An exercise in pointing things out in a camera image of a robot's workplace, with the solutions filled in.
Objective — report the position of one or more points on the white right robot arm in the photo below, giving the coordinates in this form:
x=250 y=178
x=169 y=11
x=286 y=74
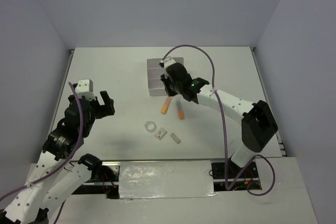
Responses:
x=257 y=121

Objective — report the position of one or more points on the white red staple box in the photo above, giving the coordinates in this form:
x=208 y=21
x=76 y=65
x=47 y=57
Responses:
x=160 y=133

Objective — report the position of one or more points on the white eraser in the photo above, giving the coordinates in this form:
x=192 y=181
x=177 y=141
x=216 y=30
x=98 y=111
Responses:
x=175 y=138

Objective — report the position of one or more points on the pink yellow highlighter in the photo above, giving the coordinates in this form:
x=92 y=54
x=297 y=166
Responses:
x=166 y=105

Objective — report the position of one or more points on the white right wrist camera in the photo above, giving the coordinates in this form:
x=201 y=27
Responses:
x=164 y=64

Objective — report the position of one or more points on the white divided container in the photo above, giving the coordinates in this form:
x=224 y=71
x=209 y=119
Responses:
x=175 y=59
x=154 y=72

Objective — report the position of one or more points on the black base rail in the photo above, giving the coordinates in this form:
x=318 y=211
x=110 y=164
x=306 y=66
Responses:
x=108 y=186

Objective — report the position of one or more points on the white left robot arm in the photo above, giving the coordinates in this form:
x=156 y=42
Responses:
x=42 y=195

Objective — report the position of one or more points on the silver foil cover plate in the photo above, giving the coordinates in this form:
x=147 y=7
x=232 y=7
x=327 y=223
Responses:
x=172 y=179

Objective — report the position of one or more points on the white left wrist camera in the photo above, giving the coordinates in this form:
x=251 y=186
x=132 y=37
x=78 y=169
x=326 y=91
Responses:
x=84 y=89

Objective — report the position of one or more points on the orange highlighter clear cap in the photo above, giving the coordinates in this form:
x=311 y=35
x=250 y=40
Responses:
x=180 y=111

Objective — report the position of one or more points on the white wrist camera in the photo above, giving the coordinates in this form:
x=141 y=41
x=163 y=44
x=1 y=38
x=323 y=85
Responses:
x=84 y=89
x=164 y=64

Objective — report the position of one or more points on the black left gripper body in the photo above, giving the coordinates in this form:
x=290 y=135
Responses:
x=98 y=110

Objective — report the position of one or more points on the clear tape roll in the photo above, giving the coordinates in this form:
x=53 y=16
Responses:
x=150 y=126

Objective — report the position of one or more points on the white left divided container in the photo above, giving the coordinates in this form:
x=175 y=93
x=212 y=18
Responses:
x=154 y=72

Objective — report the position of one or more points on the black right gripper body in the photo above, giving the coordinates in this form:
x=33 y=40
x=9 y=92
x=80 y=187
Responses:
x=172 y=88

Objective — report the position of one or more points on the white right divided container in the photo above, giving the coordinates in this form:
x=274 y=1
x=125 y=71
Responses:
x=175 y=59

